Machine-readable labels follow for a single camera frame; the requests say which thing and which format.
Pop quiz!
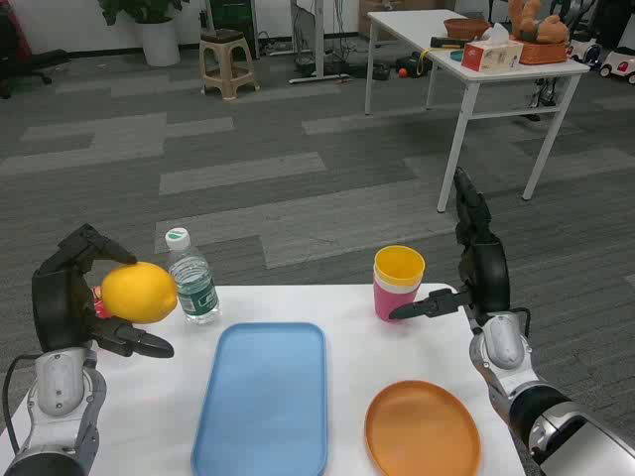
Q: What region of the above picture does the green potted plant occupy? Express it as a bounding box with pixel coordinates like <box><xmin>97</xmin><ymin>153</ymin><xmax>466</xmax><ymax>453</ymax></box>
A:
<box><xmin>97</xmin><ymin>0</ymin><xmax>190</xmax><ymax>26</ymax></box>

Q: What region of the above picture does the small red fruit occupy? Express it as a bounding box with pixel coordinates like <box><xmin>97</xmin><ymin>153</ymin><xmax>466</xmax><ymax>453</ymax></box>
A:
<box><xmin>93</xmin><ymin>286</ymin><xmax>113</xmax><ymax>319</ymax></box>

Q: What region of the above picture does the black cabinet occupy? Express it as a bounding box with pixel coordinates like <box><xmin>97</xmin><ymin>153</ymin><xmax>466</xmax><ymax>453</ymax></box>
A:
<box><xmin>207</xmin><ymin>0</ymin><xmax>260</xmax><ymax>60</ymax></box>

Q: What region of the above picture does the orange wicker basket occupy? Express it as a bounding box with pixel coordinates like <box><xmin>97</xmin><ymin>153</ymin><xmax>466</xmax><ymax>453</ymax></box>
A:
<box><xmin>515</xmin><ymin>39</ymin><xmax>570</xmax><ymax>66</ymax></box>

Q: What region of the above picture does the yellow plastic cup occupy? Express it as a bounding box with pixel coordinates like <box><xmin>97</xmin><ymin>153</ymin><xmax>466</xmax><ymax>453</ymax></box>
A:
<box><xmin>373</xmin><ymin>245</ymin><xmax>427</xmax><ymax>290</ymax></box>

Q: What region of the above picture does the blue rectangular plate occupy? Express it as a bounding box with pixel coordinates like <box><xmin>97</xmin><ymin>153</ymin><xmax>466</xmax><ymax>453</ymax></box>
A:
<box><xmin>190</xmin><ymin>321</ymin><xmax>328</xmax><ymax>476</ymax></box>

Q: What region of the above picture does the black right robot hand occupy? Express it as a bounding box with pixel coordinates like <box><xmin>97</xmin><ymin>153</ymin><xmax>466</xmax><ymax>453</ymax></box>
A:
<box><xmin>388</xmin><ymin>166</ymin><xmax>512</xmax><ymax>323</ymax></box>

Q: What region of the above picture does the brown plush bear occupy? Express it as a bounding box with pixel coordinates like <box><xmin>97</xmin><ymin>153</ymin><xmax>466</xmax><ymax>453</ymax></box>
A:
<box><xmin>508</xmin><ymin>0</ymin><xmax>572</xmax><ymax>46</ymax></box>

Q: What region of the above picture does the clear plastic water bottle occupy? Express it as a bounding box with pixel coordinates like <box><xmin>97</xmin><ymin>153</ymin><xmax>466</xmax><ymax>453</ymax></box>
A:
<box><xmin>165</xmin><ymin>226</ymin><xmax>221</xmax><ymax>326</ymax></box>

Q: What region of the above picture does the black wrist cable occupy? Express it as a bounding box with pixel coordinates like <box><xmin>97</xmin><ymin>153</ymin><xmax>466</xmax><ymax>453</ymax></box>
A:
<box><xmin>509</xmin><ymin>306</ymin><xmax>533</xmax><ymax>344</ymax></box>
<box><xmin>1</xmin><ymin>352</ymin><xmax>42</xmax><ymax>450</ymax></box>

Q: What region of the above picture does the yellow lemon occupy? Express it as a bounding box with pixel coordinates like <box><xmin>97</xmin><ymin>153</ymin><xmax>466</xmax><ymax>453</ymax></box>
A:
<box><xmin>101</xmin><ymin>261</ymin><xmax>180</xmax><ymax>325</ymax></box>

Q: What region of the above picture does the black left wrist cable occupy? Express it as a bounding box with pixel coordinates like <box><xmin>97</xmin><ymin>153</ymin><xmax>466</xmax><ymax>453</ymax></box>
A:
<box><xmin>1</xmin><ymin>352</ymin><xmax>42</xmax><ymax>450</ymax></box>

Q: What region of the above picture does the red and white tissue box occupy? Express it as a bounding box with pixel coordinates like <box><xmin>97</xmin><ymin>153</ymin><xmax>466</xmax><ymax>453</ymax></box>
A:
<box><xmin>460</xmin><ymin>22</ymin><xmax>525</xmax><ymax>74</ymax></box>

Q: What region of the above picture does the white plant pot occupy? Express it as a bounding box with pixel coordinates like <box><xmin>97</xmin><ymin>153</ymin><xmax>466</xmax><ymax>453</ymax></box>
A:
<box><xmin>141</xmin><ymin>19</ymin><xmax>181</xmax><ymax>67</ymax></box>

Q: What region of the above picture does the beige plastic stool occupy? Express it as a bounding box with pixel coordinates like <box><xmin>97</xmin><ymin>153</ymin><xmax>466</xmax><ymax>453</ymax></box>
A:
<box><xmin>198</xmin><ymin>28</ymin><xmax>261</xmax><ymax>102</ymax></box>

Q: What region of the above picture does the white folding table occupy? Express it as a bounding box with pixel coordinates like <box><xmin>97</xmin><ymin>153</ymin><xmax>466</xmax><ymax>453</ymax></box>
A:
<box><xmin>365</xmin><ymin>8</ymin><xmax>591</xmax><ymax>214</ymax></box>

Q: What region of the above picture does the white standing desk frame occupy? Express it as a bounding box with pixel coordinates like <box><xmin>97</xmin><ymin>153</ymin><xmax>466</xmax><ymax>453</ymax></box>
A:
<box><xmin>289</xmin><ymin>0</ymin><xmax>351</xmax><ymax>84</ymax></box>

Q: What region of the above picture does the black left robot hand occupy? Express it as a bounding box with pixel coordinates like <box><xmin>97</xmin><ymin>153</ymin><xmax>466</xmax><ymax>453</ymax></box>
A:
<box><xmin>31</xmin><ymin>222</ymin><xmax>176</xmax><ymax>359</ymax></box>

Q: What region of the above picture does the black tool pile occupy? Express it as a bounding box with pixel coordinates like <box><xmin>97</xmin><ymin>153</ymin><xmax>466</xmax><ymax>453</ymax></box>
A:
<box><xmin>394</xmin><ymin>53</ymin><xmax>429</xmax><ymax>78</ymax></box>

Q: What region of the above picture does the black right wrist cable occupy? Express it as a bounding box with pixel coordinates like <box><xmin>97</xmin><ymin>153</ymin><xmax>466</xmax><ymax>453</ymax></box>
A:
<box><xmin>509</xmin><ymin>306</ymin><xmax>533</xmax><ymax>344</ymax></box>

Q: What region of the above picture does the pink plastic cup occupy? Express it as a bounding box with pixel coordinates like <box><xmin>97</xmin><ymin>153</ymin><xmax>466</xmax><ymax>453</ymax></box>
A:
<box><xmin>372</xmin><ymin>278</ymin><xmax>421</xmax><ymax>324</ymax></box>

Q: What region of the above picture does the brown bowl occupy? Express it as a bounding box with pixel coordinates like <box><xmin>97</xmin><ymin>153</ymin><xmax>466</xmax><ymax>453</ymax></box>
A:
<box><xmin>443</xmin><ymin>17</ymin><xmax>493</xmax><ymax>42</ymax></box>

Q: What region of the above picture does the white plastic cup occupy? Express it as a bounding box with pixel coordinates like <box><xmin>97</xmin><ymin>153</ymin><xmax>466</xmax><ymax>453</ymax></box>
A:
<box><xmin>372</xmin><ymin>271</ymin><xmax>421</xmax><ymax>294</ymax></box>

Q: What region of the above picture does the black office chair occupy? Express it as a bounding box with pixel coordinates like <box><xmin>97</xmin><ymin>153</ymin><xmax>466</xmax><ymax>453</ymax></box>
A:
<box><xmin>0</xmin><ymin>8</ymin><xmax>70</xmax><ymax>99</ymax></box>

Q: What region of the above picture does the white toy car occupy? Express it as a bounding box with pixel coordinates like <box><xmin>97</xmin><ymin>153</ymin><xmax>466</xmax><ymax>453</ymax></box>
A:
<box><xmin>597</xmin><ymin>47</ymin><xmax>635</xmax><ymax>85</ymax></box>
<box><xmin>568</xmin><ymin>37</ymin><xmax>604</xmax><ymax>63</ymax></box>

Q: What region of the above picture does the orange round plate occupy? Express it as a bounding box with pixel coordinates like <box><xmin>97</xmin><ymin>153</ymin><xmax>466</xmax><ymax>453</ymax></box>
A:
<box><xmin>365</xmin><ymin>380</ymin><xmax>482</xmax><ymax>476</ymax></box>

